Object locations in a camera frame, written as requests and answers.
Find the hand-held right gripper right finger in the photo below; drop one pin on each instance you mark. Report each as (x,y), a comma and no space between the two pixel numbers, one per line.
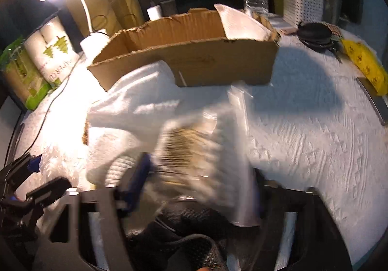
(274,216)

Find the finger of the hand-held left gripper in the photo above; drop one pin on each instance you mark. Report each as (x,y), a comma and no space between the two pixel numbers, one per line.
(32,163)
(50,188)

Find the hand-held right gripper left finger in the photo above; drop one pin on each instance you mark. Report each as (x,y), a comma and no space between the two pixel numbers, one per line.
(141,176)

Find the clear plastic bag with contents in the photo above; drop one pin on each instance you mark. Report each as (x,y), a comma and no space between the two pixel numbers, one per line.
(212,149)

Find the clear bubble wrap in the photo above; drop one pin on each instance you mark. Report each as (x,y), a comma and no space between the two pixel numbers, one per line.
(60,168)

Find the white towel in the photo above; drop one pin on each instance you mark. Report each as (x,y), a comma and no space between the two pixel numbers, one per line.
(133,107)

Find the black mesh fabric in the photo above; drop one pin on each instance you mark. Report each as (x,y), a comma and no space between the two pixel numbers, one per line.
(182,243)

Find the green paper towel pack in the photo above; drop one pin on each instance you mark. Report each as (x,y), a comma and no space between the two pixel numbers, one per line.
(39,56)

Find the brown cardboard box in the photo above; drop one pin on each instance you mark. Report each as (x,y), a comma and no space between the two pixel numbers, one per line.
(212,60)

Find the white charger plug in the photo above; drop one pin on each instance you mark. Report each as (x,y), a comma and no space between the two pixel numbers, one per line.
(155,13)

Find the black charger plug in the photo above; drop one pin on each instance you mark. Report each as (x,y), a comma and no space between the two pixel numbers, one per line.
(168,7)

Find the yellow printed packet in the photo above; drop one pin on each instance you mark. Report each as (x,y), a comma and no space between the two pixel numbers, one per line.
(365,63)

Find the white folded cloth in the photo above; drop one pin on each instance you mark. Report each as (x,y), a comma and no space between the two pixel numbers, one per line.
(242,24)

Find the black round zip case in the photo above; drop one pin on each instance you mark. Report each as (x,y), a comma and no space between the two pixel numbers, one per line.
(315,34)

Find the patterned card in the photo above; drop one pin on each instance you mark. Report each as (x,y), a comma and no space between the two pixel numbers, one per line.
(334,31)

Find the white perforated basket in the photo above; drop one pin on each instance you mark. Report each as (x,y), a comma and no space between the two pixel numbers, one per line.
(303,6)

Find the metal cup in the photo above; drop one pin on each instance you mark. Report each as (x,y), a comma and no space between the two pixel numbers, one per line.
(331,4)

